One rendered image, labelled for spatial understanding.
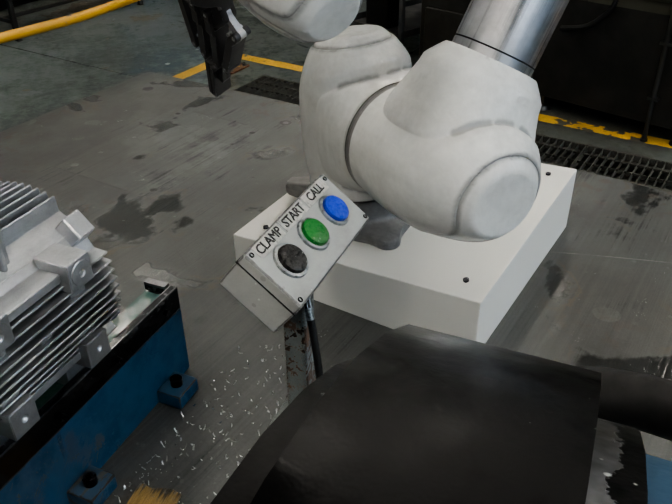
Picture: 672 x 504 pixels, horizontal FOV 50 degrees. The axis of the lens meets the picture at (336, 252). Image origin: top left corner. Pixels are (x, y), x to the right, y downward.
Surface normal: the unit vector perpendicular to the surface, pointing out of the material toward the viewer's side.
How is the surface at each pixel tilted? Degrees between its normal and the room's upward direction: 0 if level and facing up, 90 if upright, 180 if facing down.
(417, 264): 4
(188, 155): 0
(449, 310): 90
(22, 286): 0
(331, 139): 90
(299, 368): 90
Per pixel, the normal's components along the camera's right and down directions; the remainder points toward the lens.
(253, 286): -0.40, 0.51
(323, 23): 0.48, 0.81
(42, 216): 0.92, 0.18
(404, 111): -0.76, -0.24
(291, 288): 0.55, -0.54
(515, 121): 0.54, 0.28
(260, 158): -0.01, -0.84
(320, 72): -0.65, -0.07
